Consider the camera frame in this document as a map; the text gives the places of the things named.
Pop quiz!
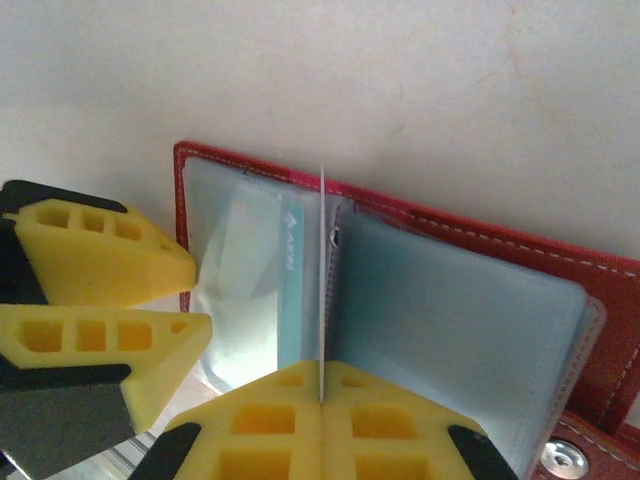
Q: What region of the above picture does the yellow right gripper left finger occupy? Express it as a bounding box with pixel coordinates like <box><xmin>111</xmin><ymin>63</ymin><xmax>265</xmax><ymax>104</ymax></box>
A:
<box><xmin>132</xmin><ymin>359</ymin><xmax>322</xmax><ymax>480</ymax></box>

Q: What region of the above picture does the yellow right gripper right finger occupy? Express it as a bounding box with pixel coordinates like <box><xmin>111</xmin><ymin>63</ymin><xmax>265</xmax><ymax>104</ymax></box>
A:
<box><xmin>322</xmin><ymin>360</ymin><xmax>521</xmax><ymax>480</ymax></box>

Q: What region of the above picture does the teal credit card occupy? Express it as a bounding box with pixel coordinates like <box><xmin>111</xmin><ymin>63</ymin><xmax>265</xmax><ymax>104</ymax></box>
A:
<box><xmin>277</xmin><ymin>199</ymin><xmax>321</xmax><ymax>369</ymax></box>
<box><xmin>317</xmin><ymin>167</ymin><xmax>329</xmax><ymax>404</ymax></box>

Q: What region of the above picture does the red leather card holder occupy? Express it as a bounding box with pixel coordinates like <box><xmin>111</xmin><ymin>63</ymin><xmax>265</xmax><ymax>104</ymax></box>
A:
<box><xmin>173</xmin><ymin>140</ymin><xmax>640</xmax><ymax>480</ymax></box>

